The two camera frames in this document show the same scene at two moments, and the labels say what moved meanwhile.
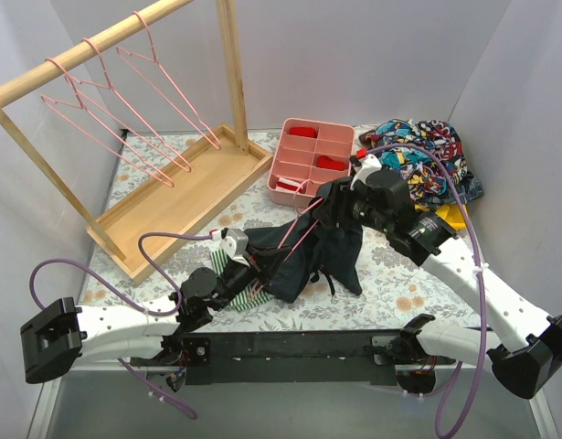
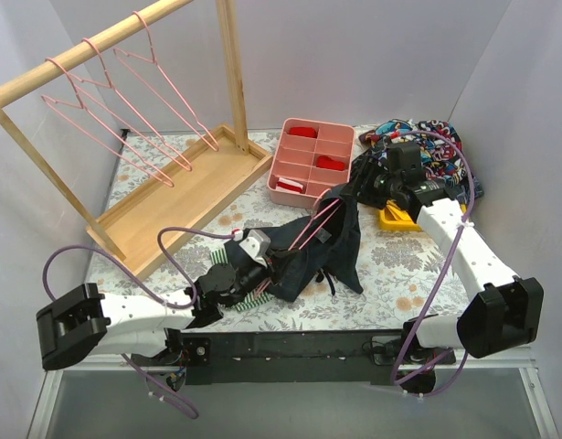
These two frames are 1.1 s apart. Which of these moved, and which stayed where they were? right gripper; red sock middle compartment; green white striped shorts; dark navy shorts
Moved: right gripper
Stayed: green white striped shorts; red sock middle compartment; dark navy shorts
